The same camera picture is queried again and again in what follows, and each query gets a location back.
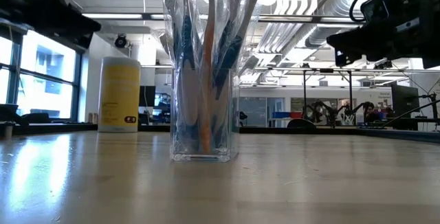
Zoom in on bright window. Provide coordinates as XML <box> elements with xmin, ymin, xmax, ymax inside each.
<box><xmin>0</xmin><ymin>30</ymin><xmax>83</xmax><ymax>120</ymax></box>

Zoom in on silver ventilation duct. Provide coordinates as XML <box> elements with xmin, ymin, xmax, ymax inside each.
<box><xmin>304</xmin><ymin>0</ymin><xmax>402</xmax><ymax>49</ymax></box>

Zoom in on black overhead beam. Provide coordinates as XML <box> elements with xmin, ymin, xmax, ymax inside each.
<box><xmin>82</xmin><ymin>12</ymin><xmax>365</xmax><ymax>25</ymax></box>

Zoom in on black metal stand frame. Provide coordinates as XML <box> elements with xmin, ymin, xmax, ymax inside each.
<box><xmin>301</xmin><ymin>67</ymin><xmax>354</xmax><ymax>120</ymax></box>

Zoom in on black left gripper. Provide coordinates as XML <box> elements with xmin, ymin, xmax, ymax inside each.
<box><xmin>0</xmin><ymin>0</ymin><xmax>102</xmax><ymax>50</ymax></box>

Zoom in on person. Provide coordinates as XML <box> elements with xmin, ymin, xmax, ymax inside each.
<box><xmin>362</xmin><ymin>101</ymin><xmax>382</xmax><ymax>124</ymax></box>

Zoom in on dark computer monitor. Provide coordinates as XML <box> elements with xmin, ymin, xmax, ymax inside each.
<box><xmin>139</xmin><ymin>85</ymin><xmax>157</xmax><ymax>108</ymax></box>

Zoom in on yellow canister with white lid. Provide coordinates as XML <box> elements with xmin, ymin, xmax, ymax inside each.
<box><xmin>98</xmin><ymin>56</ymin><xmax>142</xmax><ymax>134</ymax></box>

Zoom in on black aluminium table frame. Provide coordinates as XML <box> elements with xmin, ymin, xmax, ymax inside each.
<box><xmin>0</xmin><ymin>122</ymin><xmax>440</xmax><ymax>144</ymax></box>

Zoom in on black background robot arms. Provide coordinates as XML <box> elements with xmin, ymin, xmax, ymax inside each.
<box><xmin>304</xmin><ymin>99</ymin><xmax>366</xmax><ymax>128</ymax></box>

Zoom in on black computer monitor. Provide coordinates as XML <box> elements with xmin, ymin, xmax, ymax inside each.
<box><xmin>390</xmin><ymin>84</ymin><xmax>421</xmax><ymax>131</ymax></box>

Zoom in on clear plastic bag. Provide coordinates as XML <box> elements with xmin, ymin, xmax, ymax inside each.
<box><xmin>169</xmin><ymin>67</ymin><xmax>241</xmax><ymax>164</ymax></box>

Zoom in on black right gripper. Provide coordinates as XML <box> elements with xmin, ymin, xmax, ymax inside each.
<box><xmin>326</xmin><ymin>0</ymin><xmax>440</xmax><ymax>69</ymax></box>

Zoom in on long black cable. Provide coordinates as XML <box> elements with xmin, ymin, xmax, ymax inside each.
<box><xmin>382</xmin><ymin>99</ymin><xmax>440</xmax><ymax>128</ymax></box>

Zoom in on black ceiling camera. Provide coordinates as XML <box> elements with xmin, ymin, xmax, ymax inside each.
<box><xmin>113</xmin><ymin>34</ymin><xmax>129</xmax><ymax>49</ymax></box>
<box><xmin>373</xmin><ymin>58</ymin><xmax>393</xmax><ymax>70</ymax></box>

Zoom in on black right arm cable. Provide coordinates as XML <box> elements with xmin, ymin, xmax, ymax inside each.
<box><xmin>349</xmin><ymin>0</ymin><xmax>386</xmax><ymax>24</ymax></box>

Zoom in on blue toothbrush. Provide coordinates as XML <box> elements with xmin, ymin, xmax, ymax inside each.
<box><xmin>173</xmin><ymin>0</ymin><xmax>201</xmax><ymax>128</ymax></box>
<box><xmin>212</xmin><ymin>0</ymin><xmax>270</xmax><ymax>101</ymax></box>

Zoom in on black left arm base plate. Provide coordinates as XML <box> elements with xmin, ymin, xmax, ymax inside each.
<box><xmin>0</xmin><ymin>103</ymin><xmax>51</xmax><ymax>126</ymax></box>

